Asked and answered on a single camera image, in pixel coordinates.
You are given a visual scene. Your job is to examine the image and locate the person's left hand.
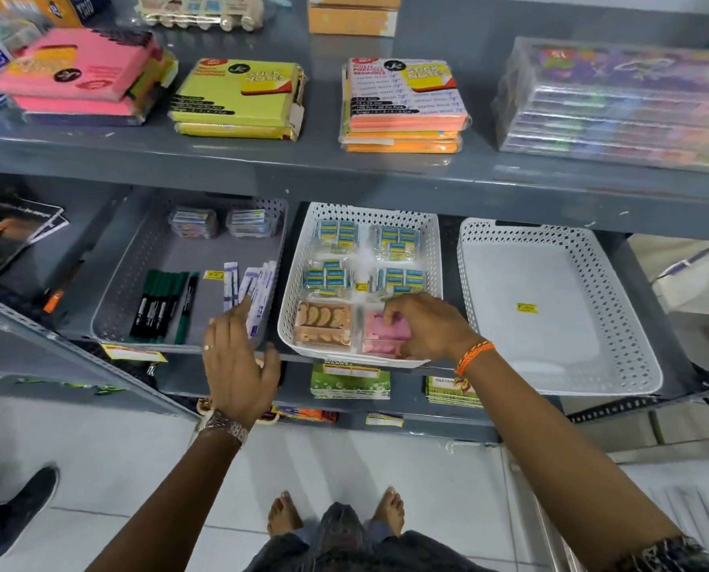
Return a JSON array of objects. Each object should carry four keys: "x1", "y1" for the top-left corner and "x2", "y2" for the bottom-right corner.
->
[{"x1": 202, "y1": 298, "x2": 282, "y2": 429}]

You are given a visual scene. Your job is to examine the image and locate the small clear plastic pack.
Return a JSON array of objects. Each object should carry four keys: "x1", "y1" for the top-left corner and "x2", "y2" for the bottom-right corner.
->
[
  {"x1": 226, "y1": 208, "x2": 275, "y2": 239},
  {"x1": 168, "y1": 207, "x2": 219, "y2": 240}
]

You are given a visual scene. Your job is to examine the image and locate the stack of green packets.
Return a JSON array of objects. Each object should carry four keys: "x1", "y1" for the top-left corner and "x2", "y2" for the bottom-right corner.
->
[{"x1": 424, "y1": 375, "x2": 484, "y2": 409}]

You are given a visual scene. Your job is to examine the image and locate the pink sticky note pack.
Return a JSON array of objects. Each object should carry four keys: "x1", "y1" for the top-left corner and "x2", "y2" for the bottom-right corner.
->
[
  {"x1": 0, "y1": 26, "x2": 166, "y2": 103},
  {"x1": 10, "y1": 83, "x2": 154, "y2": 127}
]

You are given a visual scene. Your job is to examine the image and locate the orange and blue box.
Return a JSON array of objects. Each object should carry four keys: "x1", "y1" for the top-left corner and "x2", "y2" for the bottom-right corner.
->
[{"x1": 0, "y1": 0, "x2": 114, "y2": 27}]

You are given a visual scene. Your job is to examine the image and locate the silver wristwatch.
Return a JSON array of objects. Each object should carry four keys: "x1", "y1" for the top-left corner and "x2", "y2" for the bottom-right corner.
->
[{"x1": 196, "y1": 409, "x2": 252, "y2": 445}]

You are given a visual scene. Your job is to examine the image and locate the empty white perforated basket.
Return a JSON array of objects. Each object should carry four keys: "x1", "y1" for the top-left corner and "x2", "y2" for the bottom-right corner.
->
[{"x1": 457, "y1": 218, "x2": 664, "y2": 397}]

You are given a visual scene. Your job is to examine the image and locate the person's right foot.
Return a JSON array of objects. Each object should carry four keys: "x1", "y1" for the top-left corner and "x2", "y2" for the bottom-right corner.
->
[{"x1": 370, "y1": 486, "x2": 406, "y2": 537}]

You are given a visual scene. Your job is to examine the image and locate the stack of clear colour pen packs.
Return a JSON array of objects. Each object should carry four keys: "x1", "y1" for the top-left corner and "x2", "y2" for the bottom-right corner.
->
[{"x1": 492, "y1": 37, "x2": 709, "y2": 173}]

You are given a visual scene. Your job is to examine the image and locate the clear tray pack of erasers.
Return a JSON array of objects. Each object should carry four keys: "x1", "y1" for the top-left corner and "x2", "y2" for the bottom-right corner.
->
[{"x1": 135, "y1": 0, "x2": 266, "y2": 33}]

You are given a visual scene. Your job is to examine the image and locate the grey perforated plastic basket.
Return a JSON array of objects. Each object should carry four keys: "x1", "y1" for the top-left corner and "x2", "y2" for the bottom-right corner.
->
[{"x1": 91, "y1": 196, "x2": 289, "y2": 352}]

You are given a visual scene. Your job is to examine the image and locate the person's dark patterned clothing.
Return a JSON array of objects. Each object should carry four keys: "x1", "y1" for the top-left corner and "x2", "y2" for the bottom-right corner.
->
[{"x1": 244, "y1": 503, "x2": 500, "y2": 572}]

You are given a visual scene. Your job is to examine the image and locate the person's right forearm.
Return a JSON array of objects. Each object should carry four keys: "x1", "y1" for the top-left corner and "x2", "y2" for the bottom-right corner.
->
[{"x1": 459, "y1": 350, "x2": 709, "y2": 572}]

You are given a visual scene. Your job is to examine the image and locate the person's right hand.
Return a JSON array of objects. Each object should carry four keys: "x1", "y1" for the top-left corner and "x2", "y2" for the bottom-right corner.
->
[{"x1": 383, "y1": 293, "x2": 481, "y2": 361}]

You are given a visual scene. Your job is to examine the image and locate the person's left foot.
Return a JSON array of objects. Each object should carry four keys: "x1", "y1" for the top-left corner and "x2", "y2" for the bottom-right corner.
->
[{"x1": 267, "y1": 491, "x2": 304, "y2": 538}]

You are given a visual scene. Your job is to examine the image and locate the clear box of pink erasers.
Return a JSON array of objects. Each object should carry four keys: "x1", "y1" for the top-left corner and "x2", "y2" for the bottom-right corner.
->
[{"x1": 362, "y1": 309, "x2": 413, "y2": 359}]

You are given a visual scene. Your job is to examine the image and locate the orange colourful packet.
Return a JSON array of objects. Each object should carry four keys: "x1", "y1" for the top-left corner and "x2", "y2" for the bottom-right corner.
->
[{"x1": 271, "y1": 405, "x2": 339, "y2": 425}]

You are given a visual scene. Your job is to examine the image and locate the green marker pen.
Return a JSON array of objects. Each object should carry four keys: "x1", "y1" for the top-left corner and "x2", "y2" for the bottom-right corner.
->
[
  {"x1": 154, "y1": 272, "x2": 189, "y2": 344},
  {"x1": 129, "y1": 269, "x2": 160, "y2": 340},
  {"x1": 142, "y1": 271, "x2": 174, "y2": 343}
]

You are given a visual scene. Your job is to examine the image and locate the white ribbed panel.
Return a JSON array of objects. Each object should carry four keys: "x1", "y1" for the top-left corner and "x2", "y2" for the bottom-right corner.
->
[{"x1": 509, "y1": 464, "x2": 709, "y2": 572}]

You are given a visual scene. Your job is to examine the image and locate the orange sticky note pack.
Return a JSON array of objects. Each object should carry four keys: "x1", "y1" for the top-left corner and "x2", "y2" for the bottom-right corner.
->
[{"x1": 340, "y1": 131, "x2": 464, "y2": 154}]

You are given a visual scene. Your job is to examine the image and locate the grey metal shelf rack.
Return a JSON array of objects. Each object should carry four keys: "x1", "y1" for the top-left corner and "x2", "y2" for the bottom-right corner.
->
[{"x1": 0, "y1": 0, "x2": 709, "y2": 447}]

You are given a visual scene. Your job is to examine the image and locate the yellow-green sticky note pack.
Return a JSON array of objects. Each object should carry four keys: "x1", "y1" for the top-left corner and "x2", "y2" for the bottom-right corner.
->
[
  {"x1": 169, "y1": 58, "x2": 306, "y2": 129},
  {"x1": 176, "y1": 120, "x2": 300, "y2": 142}
]

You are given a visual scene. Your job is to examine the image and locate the blue eraser pack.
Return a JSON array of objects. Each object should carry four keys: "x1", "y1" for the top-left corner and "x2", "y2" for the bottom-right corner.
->
[
  {"x1": 302, "y1": 260, "x2": 353, "y2": 295},
  {"x1": 314, "y1": 220, "x2": 360, "y2": 254},
  {"x1": 375, "y1": 267, "x2": 427, "y2": 298},
  {"x1": 374, "y1": 225, "x2": 421, "y2": 261}
]

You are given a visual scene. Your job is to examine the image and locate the white label sticky note pack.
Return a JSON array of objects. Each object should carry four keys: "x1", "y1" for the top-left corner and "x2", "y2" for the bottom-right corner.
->
[{"x1": 345, "y1": 57, "x2": 471, "y2": 134}]

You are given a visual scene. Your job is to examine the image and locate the person's left forearm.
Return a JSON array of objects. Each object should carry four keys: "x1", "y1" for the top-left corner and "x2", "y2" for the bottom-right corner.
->
[{"x1": 86, "y1": 427, "x2": 247, "y2": 572}]

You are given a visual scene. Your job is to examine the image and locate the orange thread bracelet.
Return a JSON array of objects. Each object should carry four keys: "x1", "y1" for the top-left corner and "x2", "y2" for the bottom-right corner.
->
[{"x1": 455, "y1": 341, "x2": 496, "y2": 377}]

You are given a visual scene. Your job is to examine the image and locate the person's foot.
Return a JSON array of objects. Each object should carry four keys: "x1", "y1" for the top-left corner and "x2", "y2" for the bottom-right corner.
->
[
  {"x1": 370, "y1": 486, "x2": 406, "y2": 537},
  {"x1": 267, "y1": 491, "x2": 304, "y2": 538}
]

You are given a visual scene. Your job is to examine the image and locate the white basket with erasers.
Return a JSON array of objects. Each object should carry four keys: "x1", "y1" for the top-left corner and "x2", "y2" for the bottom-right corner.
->
[{"x1": 277, "y1": 202, "x2": 445, "y2": 370}]

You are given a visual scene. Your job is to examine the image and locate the dark glossy magazine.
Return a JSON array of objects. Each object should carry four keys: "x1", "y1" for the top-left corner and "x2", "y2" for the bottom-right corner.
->
[{"x1": 0, "y1": 193, "x2": 70, "y2": 280}]

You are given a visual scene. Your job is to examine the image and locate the clear box of tan erasers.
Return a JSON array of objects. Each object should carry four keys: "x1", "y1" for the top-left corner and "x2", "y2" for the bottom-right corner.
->
[{"x1": 293, "y1": 300, "x2": 355, "y2": 351}]

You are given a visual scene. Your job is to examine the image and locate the row of white refill packets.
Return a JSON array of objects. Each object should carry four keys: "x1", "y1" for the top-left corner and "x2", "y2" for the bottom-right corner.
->
[{"x1": 223, "y1": 261, "x2": 278, "y2": 339}]

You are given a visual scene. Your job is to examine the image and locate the black marker pen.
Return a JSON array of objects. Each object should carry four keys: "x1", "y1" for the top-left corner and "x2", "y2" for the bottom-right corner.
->
[{"x1": 174, "y1": 272, "x2": 201, "y2": 345}]

